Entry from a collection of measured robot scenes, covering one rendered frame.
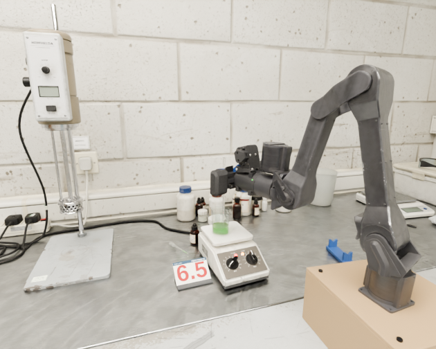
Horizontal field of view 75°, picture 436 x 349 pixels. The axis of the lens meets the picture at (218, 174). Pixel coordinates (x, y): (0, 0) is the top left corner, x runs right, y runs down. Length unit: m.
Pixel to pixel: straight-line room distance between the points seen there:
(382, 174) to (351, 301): 0.22
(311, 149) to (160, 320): 0.47
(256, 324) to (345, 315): 0.19
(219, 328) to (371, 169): 0.42
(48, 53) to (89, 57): 0.39
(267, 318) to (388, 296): 0.25
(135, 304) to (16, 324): 0.24
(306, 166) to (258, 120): 0.74
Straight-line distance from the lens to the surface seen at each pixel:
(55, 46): 0.82
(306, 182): 0.60
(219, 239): 0.79
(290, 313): 0.71
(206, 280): 0.78
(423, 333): 0.57
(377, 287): 0.58
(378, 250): 0.54
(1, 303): 0.87
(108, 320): 0.71
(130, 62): 1.18
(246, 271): 0.76
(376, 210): 0.55
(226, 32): 1.27
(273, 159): 0.63
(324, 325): 0.64
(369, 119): 0.54
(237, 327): 0.66
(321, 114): 0.57
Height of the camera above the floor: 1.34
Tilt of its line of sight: 14 degrees down
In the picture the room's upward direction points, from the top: straight up
